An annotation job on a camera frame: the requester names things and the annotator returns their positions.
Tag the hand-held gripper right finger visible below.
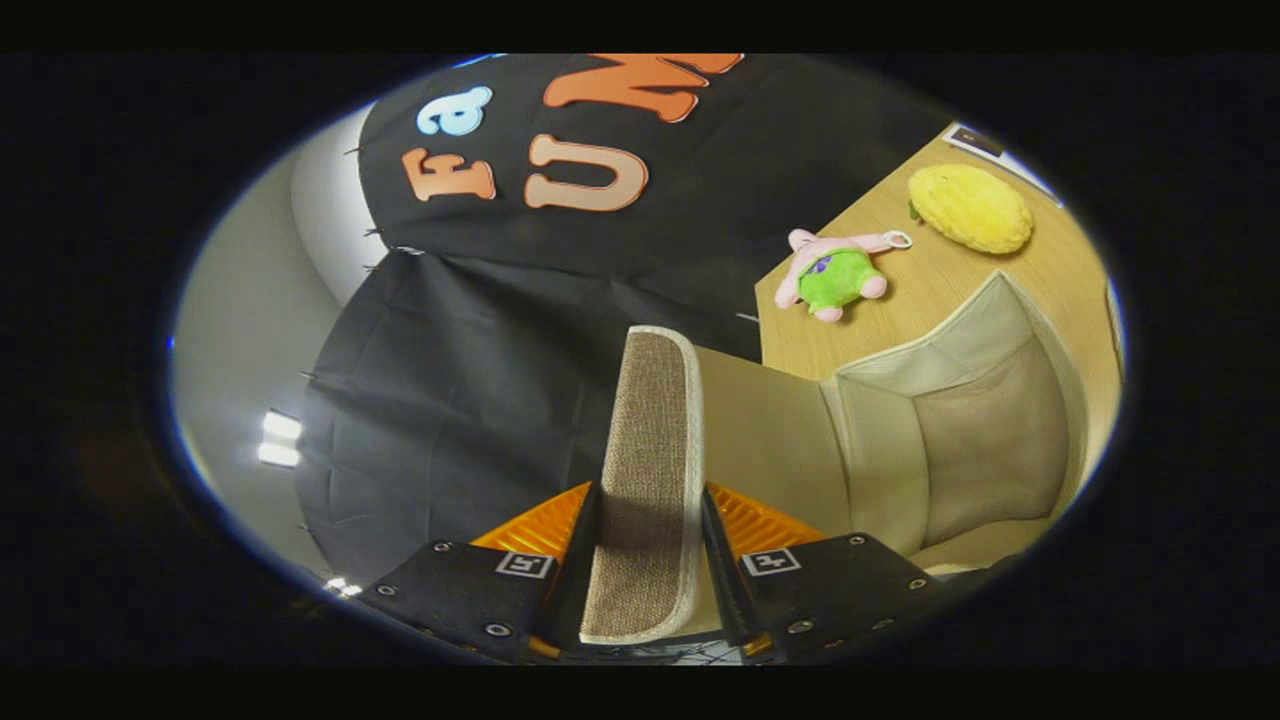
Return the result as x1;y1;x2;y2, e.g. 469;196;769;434
700;482;951;661

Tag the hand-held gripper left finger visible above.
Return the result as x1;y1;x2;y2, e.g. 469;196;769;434
355;480;601;661

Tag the pink and green plush toy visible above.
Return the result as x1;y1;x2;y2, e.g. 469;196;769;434
775;228;913;323

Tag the ceiling light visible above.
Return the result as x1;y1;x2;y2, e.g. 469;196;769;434
258;410;303;469

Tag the yellow plush toy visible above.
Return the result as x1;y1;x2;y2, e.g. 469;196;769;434
908;163;1034;255

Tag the white book with dark picture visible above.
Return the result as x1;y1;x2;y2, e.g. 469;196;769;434
940;122;1063;206

